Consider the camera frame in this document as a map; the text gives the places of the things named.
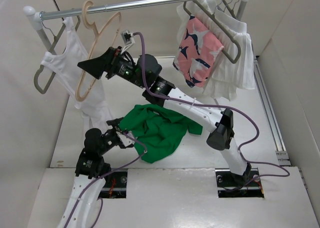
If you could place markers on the green t shirt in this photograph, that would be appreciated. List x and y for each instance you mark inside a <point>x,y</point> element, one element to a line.
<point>159,131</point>

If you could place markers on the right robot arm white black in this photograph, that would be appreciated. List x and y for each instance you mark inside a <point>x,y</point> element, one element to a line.
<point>145,73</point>

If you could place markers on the silver clothes rail bar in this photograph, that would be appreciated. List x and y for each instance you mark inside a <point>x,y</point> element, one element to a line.
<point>106,8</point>

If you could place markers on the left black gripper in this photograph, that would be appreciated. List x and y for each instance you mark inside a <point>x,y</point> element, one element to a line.
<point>114,124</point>

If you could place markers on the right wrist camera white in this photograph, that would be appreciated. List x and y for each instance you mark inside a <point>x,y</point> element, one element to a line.
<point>128,39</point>

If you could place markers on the white pleated skirt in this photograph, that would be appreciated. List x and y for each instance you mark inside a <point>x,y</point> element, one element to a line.
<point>234,66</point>

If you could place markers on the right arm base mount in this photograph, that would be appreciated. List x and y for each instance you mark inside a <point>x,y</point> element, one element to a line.
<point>229,186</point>

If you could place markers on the grey hanger left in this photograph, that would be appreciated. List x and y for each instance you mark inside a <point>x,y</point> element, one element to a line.
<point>57,63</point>

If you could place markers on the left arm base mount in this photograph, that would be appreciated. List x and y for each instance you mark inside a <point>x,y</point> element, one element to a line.
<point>115,186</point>

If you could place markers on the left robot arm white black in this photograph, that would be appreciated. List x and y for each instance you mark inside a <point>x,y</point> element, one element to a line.
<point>91,174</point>

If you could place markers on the white tank top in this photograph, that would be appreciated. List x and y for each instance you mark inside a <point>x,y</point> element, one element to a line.
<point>95,109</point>

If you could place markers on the left white rack post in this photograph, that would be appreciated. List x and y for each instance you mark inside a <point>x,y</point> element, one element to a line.
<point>35,20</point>

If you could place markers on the white rack post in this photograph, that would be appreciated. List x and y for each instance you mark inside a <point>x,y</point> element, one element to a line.
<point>35,20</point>
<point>241,9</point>

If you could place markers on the pink patterned shorts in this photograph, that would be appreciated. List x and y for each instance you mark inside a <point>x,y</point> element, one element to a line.
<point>197,53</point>

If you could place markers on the right white rack post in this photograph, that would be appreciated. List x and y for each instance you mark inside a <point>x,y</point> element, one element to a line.
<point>241,9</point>

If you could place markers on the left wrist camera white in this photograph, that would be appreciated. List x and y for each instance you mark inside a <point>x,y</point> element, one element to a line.
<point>127,139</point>

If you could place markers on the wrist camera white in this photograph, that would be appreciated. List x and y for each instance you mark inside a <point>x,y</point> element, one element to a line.
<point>127,139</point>
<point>128,39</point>

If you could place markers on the aluminium frame rail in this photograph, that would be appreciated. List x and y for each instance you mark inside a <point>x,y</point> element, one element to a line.
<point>280,148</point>

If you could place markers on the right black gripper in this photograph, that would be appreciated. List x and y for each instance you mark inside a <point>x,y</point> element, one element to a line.
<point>97,66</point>

